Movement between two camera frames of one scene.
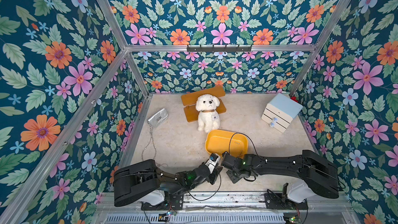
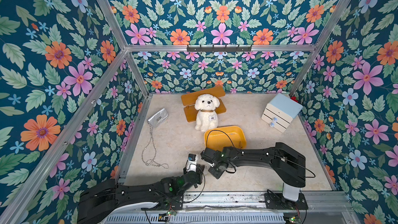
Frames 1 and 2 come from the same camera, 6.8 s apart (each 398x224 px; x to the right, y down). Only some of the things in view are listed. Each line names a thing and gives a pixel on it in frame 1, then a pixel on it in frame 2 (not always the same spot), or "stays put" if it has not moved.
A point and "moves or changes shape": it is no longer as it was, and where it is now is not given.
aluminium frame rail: x=243 y=201 stays put
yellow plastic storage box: x=217 y=141 moves or changes shape
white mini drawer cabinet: x=281 y=111 stays put
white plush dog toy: x=209 y=119 stays put
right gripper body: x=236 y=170 → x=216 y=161
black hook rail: x=219 y=49 stays put
